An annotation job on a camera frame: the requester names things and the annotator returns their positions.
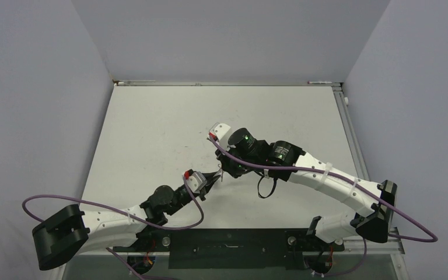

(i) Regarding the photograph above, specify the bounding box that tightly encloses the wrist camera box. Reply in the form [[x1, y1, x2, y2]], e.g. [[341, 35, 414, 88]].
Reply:
[[183, 170, 208, 194], [208, 122, 233, 150]]

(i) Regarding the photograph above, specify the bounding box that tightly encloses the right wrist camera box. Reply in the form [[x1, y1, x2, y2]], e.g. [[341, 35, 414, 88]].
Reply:
[[208, 122, 233, 150]]

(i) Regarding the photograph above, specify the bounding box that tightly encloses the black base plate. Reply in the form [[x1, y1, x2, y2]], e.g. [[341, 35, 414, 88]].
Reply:
[[114, 229, 345, 270]]

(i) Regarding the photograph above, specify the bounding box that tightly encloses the red white marker pen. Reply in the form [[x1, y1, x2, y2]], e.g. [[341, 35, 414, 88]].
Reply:
[[307, 81, 333, 85]]

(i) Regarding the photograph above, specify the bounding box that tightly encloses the purple cable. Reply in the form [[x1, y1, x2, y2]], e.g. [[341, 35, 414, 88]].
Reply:
[[208, 135, 439, 278], [22, 176, 205, 280]]

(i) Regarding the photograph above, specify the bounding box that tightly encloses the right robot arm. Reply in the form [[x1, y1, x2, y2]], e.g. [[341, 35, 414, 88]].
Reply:
[[208, 124, 397, 250]]

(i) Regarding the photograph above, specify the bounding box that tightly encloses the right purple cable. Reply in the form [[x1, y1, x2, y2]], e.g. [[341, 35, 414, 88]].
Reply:
[[208, 135, 439, 278]]

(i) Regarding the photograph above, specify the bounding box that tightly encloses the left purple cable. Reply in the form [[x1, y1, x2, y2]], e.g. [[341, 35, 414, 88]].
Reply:
[[22, 176, 205, 280]]

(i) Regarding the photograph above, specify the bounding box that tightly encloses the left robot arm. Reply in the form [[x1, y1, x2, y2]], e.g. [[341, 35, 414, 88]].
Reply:
[[32, 170, 222, 271]]

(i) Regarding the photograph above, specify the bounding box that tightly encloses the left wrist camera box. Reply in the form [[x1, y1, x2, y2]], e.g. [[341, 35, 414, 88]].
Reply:
[[183, 170, 208, 194]]

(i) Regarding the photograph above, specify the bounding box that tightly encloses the aluminium frame rail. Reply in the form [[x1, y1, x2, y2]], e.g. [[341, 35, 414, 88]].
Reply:
[[332, 82, 404, 254]]

